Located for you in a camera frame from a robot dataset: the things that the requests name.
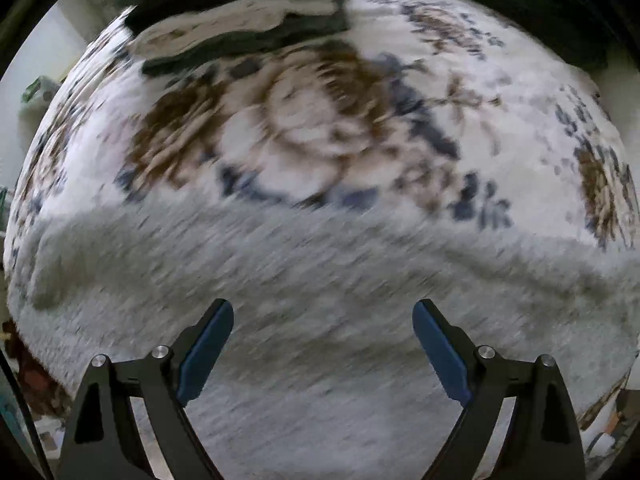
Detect green white packet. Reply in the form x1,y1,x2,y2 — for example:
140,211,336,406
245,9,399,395
21,75,62,107

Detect grey fleece pants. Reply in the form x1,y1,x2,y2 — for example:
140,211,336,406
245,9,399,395
5,195,638,480

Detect dark green folded cloth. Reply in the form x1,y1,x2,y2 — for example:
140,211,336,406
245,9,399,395
142,10,351,78

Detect beige folded cloth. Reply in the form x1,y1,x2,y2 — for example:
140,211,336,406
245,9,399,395
129,0,346,61

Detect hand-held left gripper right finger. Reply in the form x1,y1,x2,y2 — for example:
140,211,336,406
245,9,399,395
412,298,587,480

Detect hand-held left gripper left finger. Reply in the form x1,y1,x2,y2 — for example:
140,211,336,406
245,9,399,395
54,298,235,480

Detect floral printed blanket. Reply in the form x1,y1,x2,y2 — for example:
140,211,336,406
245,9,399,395
4,0,638,436

